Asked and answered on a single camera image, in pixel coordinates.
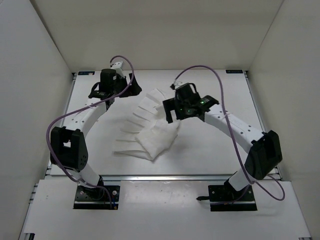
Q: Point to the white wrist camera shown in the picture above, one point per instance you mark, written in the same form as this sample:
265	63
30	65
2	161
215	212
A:
118	67
176	84

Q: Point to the blue corner label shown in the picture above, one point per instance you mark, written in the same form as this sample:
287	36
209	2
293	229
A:
234	71
86	73

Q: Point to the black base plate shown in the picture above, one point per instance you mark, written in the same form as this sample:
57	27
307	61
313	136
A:
222	199
97	199

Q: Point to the white pleated skirt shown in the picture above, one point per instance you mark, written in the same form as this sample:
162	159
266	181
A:
146	133

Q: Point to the right blue corner label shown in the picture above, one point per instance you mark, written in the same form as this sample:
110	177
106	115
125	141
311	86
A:
234	71

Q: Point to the left blue corner label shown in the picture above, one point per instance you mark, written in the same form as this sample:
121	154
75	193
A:
86	73

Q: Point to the aluminium rail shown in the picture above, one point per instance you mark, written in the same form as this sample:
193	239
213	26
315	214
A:
164	178

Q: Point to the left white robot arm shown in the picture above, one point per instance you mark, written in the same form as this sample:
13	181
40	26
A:
67	144

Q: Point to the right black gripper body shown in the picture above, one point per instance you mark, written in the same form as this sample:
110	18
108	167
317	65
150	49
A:
181	111

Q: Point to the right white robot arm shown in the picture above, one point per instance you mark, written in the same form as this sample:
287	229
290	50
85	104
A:
263	149

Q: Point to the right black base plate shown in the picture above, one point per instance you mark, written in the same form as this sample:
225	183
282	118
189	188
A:
222	199

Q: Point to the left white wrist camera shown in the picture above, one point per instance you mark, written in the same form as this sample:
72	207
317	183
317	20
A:
118	67

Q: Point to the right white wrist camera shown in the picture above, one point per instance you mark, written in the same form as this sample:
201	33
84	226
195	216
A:
176	84

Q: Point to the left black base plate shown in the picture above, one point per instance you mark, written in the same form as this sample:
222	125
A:
97	199

